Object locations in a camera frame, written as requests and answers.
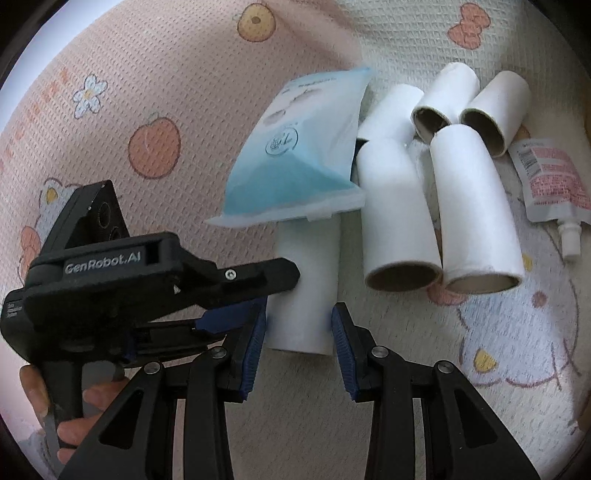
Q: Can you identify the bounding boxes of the white paper roll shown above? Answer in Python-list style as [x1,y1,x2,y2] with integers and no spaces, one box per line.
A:
[459,71,531,158]
[358,84,426,146]
[268,215,342,356]
[355,137,443,292]
[429,124,526,295]
[412,63,481,144]

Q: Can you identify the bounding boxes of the blue face mask packet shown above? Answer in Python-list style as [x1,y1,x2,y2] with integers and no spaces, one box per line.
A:
[205,67,372,229]

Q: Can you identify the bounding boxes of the person's left hand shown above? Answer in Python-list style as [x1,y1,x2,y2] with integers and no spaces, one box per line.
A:
[19,362,132,462]

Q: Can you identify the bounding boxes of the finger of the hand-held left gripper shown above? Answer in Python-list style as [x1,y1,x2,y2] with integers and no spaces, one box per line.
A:
[178,257,302,315]
[124,298,267,365]

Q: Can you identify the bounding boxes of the printed waffle blanket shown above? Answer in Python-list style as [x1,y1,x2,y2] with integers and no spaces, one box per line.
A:
[0,0,591,480]

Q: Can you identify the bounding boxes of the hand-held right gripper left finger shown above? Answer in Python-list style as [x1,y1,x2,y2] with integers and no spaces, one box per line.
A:
[58,307,269,480]

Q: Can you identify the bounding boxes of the pink white spout pouch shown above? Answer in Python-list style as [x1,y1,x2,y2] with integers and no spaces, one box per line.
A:
[508,137,591,261]

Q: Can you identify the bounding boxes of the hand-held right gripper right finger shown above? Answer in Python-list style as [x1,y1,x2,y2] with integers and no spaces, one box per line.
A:
[330,302,541,480]

